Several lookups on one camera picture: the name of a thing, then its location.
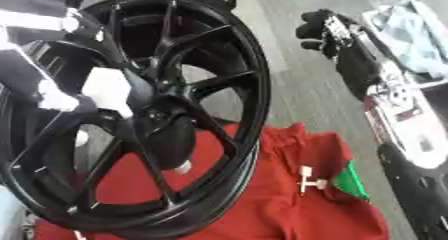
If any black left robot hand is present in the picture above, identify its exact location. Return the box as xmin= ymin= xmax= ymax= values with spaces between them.
xmin=120 ymin=67 xmax=200 ymax=172

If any white pin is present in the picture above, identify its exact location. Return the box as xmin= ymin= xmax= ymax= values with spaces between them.
xmin=297 ymin=165 xmax=314 ymax=196
xmin=295 ymin=179 xmax=331 ymax=190

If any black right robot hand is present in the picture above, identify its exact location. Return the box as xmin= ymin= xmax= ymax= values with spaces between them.
xmin=294 ymin=8 xmax=385 ymax=102

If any light blue cloth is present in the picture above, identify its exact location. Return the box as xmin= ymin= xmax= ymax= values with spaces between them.
xmin=369 ymin=0 xmax=448 ymax=80

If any green cloth piece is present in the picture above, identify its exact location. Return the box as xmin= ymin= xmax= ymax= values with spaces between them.
xmin=330 ymin=159 xmax=373 ymax=202

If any black spoked wheel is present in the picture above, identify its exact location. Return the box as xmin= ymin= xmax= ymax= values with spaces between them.
xmin=0 ymin=0 xmax=273 ymax=240

